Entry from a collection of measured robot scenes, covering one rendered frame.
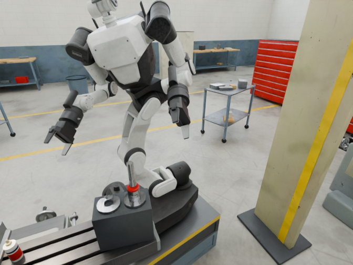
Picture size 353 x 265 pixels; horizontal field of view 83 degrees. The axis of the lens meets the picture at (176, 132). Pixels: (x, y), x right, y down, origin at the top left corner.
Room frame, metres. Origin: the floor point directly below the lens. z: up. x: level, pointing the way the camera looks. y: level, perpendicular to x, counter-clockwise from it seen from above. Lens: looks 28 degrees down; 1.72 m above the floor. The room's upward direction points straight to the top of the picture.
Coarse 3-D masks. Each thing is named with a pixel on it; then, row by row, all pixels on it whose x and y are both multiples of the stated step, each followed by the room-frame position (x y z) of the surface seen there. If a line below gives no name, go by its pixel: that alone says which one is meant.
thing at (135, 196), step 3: (129, 192) 0.56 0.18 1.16; (132, 192) 0.56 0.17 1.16; (135, 192) 0.56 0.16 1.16; (138, 192) 0.57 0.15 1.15; (129, 195) 0.56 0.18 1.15; (132, 195) 0.56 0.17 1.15; (135, 195) 0.56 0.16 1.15; (138, 195) 0.57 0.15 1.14; (129, 198) 0.56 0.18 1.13; (132, 198) 0.56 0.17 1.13; (135, 198) 0.56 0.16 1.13; (138, 198) 0.57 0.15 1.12; (132, 201) 0.56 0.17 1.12; (135, 201) 0.56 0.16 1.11
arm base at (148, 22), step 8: (160, 0) 1.07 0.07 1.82; (160, 16) 0.95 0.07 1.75; (152, 24) 0.96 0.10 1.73; (160, 24) 0.96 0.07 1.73; (168, 24) 0.96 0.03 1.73; (144, 32) 0.98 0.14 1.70; (152, 32) 0.97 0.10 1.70; (160, 32) 0.98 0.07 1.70; (168, 32) 0.98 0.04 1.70; (160, 40) 0.99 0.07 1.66
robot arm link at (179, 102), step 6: (174, 90) 0.76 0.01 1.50; (180, 90) 0.75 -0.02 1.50; (186, 90) 0.78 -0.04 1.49; (168, 96) 0.76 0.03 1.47; (174, 96) 0.74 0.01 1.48; (180, 96) 0.74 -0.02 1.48; (186, 96) 0.74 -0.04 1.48; (168, 102) 0.75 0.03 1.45; (174, 102) 0.70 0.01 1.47; (180, 102) 0.69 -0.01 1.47; (186, 102) 0.75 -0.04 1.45; (168, 108) 0.68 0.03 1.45; (180, 108) 0.66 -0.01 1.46; (186, 108) 0.73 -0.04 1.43; (180, 114) 0.67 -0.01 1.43; (186, 114) 0.68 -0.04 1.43; (180, 120) 0.70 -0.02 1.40; (186, 120) 0.69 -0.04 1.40; (180, 126) 0.71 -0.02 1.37
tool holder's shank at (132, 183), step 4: (128, 164) 0.57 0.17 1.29; (132, 164) 0.57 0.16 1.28; (128, 168) 0.57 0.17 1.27; (132, 168) 0.57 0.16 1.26; (128, 172) 0.57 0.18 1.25; (132, 172) 0.57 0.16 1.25; (128, 176) 0.57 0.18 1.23; (132, 176) 0.57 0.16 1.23; (132, 180) 0.57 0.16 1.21; (132, 184) 0.57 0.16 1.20; (136, 184) 0.58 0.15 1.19
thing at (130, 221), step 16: (144, 192) 0.62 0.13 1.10; (96, 208) 0.54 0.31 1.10; (112, 208) 0.53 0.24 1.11; (128, 208) 0.54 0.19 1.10; (144, 208) 0.54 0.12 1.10; (96, 224) 0.48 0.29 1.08; (112, 224) 0.50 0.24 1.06; (128, 224) 0.51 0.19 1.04; (144, 224) 0.53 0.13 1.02; (112, 240) 0.49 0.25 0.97; (128, 240) 0.51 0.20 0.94; (144, 240) 0.53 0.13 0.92
